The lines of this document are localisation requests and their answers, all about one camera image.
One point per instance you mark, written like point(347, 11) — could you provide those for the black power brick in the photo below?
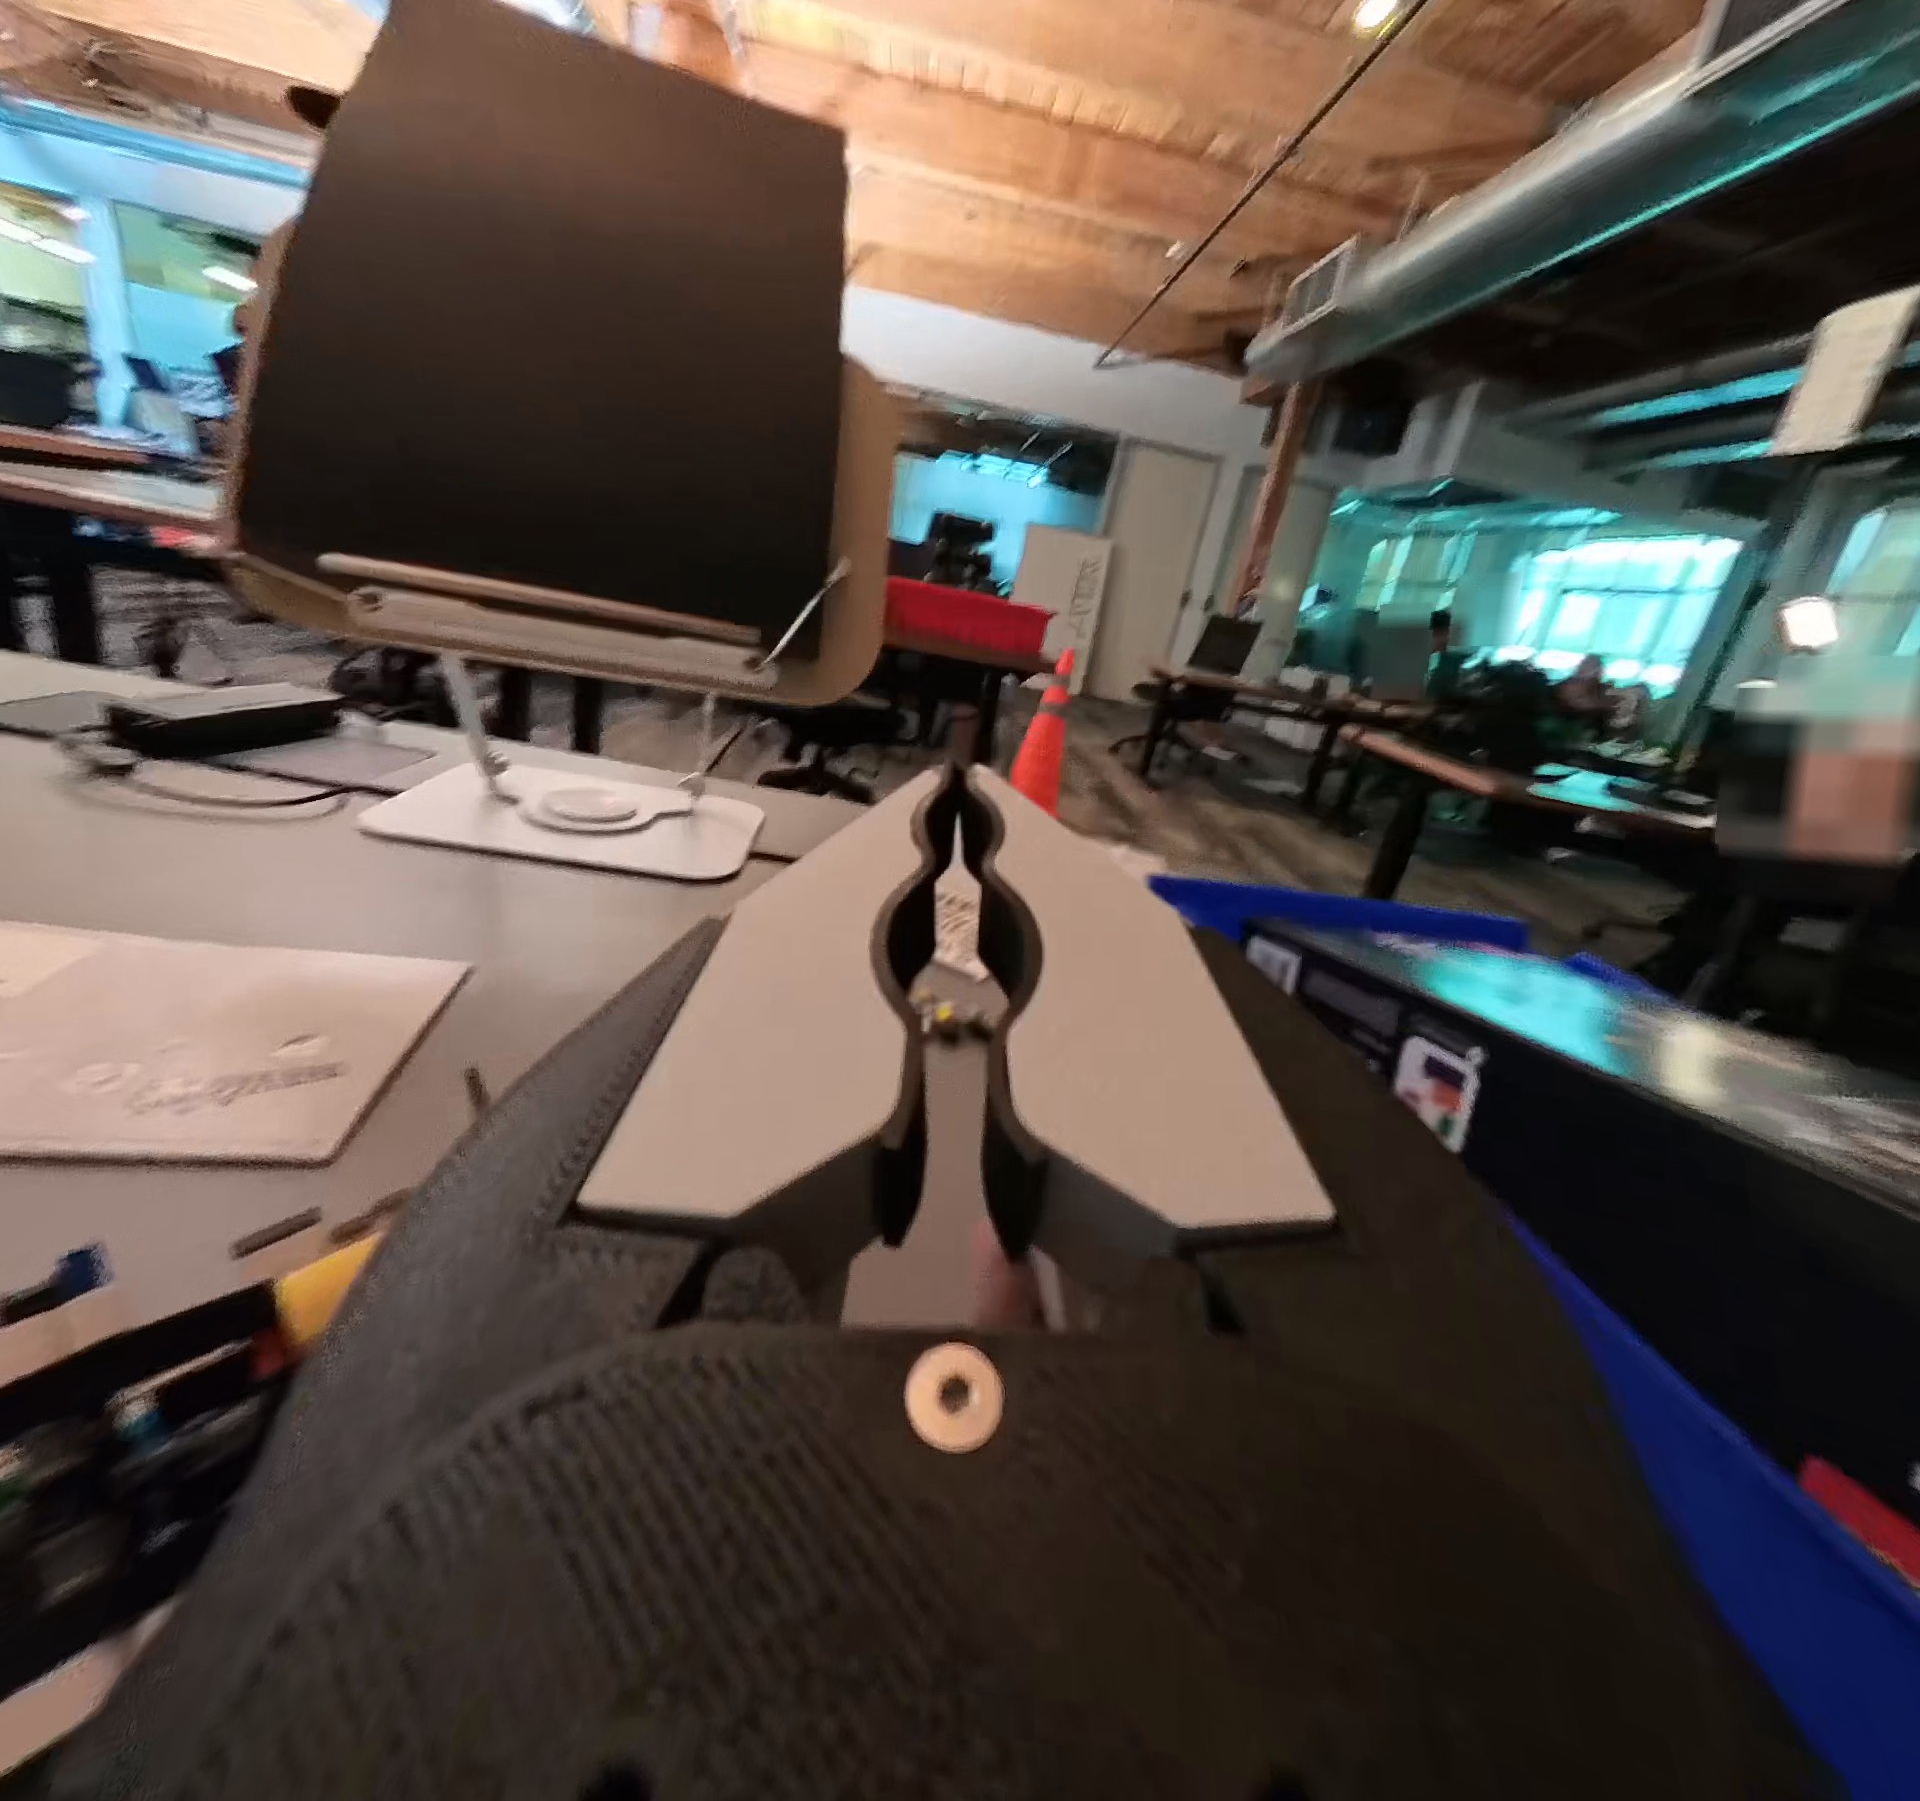
point(225, 717)

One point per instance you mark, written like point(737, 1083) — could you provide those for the black screen with tan frame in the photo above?
point(555, 331)

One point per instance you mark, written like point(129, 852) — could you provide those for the open lego instruction booklet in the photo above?
point(196, 1051)

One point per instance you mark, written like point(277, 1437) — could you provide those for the small yellow black lego piece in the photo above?
point(948, 1016)

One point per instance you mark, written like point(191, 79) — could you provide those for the hanging white paper sign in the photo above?
point(1845, 368)

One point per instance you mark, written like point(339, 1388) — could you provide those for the pile of lego pieces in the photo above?
point(151, 1425)

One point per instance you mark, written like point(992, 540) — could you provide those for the ceiling spot light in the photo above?
point(1377, 5)

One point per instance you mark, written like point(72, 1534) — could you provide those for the black lego box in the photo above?
point(1650, 1156)

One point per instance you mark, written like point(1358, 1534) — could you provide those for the white sign board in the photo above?
point(1059, 601)

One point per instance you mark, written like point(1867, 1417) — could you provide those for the orange traffic cone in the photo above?
point(1043, 750)

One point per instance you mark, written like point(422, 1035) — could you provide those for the white printed paper slip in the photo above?
point(957, 931)

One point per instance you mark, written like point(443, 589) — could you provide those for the metal air duct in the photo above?
point(1500, 226)

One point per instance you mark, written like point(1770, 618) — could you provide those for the white screen stand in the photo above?
point(450, 818)

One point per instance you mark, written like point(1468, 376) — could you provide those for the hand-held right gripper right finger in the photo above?
point(1156, 1081)

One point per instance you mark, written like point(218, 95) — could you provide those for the black office chair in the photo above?
point(826, 750)

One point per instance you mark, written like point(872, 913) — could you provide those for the red bin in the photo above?
point(961, 615)

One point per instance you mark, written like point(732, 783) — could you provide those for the wooden office desk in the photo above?
point(1500, 773)

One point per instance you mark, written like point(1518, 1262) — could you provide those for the blue plastic bin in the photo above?
point(1725, 1531)

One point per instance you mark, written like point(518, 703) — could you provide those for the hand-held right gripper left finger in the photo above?
point(751, 1067)

